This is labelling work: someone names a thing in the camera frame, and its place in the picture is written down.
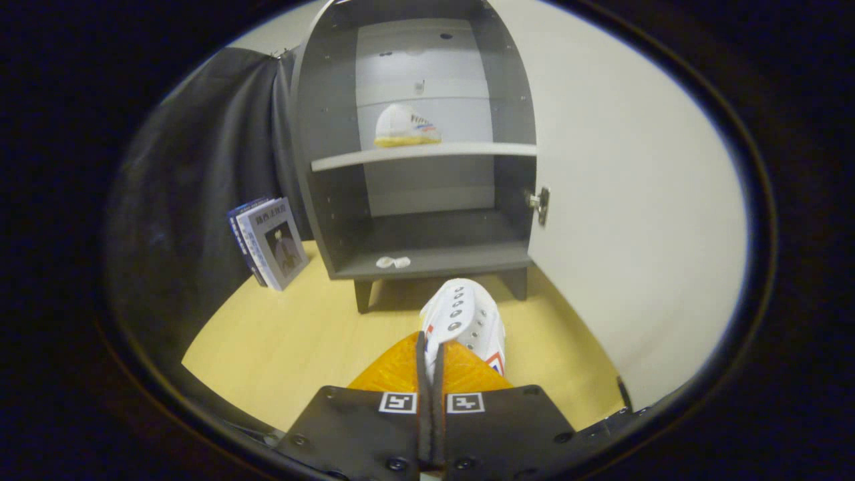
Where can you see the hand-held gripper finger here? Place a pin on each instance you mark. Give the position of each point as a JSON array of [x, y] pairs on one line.
[[439, 407], [423, 401]]

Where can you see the white canvas shoe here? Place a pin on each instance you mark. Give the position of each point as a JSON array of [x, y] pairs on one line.
[[467, 314], [404, 125]]

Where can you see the grey shoe cabinet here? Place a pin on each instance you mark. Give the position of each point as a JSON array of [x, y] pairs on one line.
[[334, 167]]

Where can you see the grey shoe cabinet door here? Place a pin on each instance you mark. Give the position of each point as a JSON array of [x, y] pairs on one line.
[[634, 200]]

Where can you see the metal door lock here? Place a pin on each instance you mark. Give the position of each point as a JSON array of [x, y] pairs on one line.
[[541, 204]]

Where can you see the grey cabinet shelf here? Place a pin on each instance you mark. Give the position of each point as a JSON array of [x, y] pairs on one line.
[[421, 153]]

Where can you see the small white crumpled paper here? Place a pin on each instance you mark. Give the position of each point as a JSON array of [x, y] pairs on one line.
[[393, 262]]

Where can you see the grey cover book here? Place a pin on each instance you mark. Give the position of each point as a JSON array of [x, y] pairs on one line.
[[277, 244]]

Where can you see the blue cover book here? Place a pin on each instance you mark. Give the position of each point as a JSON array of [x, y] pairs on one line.
[[239, 237]]

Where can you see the black backdrop cloth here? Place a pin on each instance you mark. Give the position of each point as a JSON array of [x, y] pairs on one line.
[[194, 200]]

